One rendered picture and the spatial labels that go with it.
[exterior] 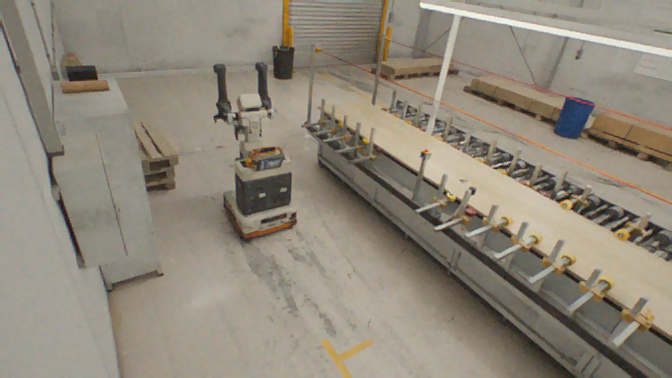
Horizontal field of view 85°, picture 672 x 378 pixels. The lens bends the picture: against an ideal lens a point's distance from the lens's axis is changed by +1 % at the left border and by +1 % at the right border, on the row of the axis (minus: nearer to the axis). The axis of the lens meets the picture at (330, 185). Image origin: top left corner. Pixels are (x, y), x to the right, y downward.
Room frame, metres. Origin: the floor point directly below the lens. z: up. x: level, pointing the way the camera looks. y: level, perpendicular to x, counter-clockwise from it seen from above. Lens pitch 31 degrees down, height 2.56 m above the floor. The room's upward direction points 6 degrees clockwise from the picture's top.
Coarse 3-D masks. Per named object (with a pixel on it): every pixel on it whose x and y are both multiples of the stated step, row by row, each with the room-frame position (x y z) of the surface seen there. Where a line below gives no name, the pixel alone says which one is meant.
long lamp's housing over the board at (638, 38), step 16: (432, 0) 3.60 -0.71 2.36; (448, 0) 3.53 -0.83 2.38; (496, 16) 3.05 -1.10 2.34; (512, 16) 2.95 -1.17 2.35; (528, 16) 2.86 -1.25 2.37; (576, 32) 2.56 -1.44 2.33; (592, 32) 2.49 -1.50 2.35; (608, 32) 2.43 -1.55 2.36; (624, 32) 2.37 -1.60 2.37; (640, 32) 2.37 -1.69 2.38
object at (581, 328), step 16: (336, 144) 4.04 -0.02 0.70; (384, 176) 3.37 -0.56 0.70; (400, 192) 3.09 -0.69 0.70; (416, 208) 2.89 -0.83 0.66; (432, 224) 2.72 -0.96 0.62; (464, 240) 2.43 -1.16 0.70; (480, 256) 2.29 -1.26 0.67; (496, 272) 2.16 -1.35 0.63; (512, 272) 2.10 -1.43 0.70; (528, 288) 1.96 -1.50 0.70; (544, 304) 1.85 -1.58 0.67; (560, 304) 1.83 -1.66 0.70; (560, 320) 1.74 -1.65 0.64; (576, 320) 1.70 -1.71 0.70; (592, 336) 1.59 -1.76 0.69; (608, 352) 1.51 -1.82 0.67; (624, 352) 1.49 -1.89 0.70; (624, 368) 1.42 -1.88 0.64; (640, 368) 1.39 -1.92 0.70
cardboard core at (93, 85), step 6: (60, 84) 2.57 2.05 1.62; (66, 84) 2.59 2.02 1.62; (72, 84) 2.61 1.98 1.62; (78, 84) 2.63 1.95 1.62; (84, 84) 2.65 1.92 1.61; (90, 84) 2.67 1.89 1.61; (96, 84) 2.69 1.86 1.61; (102, 84) 2.72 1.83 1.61; (108, 84) 2.74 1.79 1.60; (66, 90) 2.58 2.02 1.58; (72, 90) 2.60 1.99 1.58; (78, 90) 2.62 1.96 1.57; (84, 90) 2.64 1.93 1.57; (90, 90) 2.67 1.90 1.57; (96, 90) 2.70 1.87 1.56; (102, 90) 2.72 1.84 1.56; (108, 90) 2.74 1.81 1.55
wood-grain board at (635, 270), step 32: (352, 128) 4.11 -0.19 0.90; (384, 128) 4.22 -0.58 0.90; (416, 128) 4.33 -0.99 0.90; (416, 160) 3.43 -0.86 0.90; (448, 160) 3.51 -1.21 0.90; (448, 192) 2.86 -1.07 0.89; (480, 192) 2.90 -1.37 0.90; (512, 192) 2.97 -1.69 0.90; (512, 224) 2.44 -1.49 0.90; (544, 224) 2.49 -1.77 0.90; (576, 224) 2.55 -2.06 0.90; (544, 256) 2.11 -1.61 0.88; (576, 256) 2.12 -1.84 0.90; (608, 256) 2.16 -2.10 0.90; (640, 256) 2.21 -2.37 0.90; (640, 288) 1.86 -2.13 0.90
